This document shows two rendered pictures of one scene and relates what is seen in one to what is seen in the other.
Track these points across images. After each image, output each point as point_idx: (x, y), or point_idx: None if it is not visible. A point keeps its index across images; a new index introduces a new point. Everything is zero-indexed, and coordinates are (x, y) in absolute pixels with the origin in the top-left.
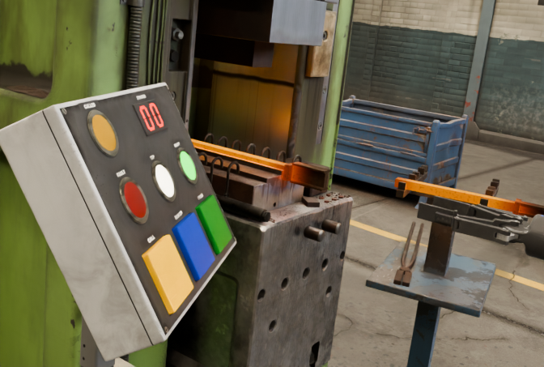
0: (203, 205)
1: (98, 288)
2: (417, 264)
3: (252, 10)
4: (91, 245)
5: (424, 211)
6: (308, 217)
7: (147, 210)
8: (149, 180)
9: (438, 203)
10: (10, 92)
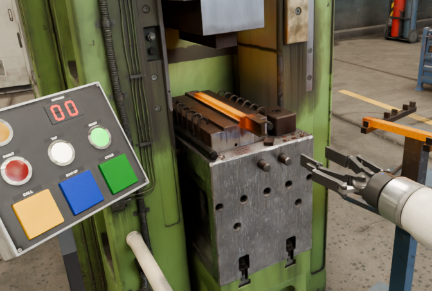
0: (105, 162)
1: None
2: None
3: (194, 13)
4: None
5: (303, 160)
6: (260, 153)
7: (29, 175)
8: (42, 154)
9: (328, 152)
10: (74, 81)
